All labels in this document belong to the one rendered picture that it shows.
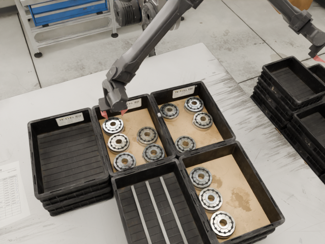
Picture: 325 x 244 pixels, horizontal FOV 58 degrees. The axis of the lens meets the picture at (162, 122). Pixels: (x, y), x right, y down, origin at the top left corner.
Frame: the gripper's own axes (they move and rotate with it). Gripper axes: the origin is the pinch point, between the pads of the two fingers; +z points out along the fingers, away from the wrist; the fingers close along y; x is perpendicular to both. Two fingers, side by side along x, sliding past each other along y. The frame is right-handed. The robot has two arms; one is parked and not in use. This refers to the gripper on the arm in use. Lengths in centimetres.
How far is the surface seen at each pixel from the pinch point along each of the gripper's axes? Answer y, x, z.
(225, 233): 30, -55, 20
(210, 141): 43, -12, 23
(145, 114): 17.7, 14.2, 23.5
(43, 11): -29, 187, 64
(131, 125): 8.7, 9.4, 23.4
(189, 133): 35.5, -4.5, 23.3
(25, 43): -58, 206, 108
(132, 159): 3.8, -11.5, 20.2
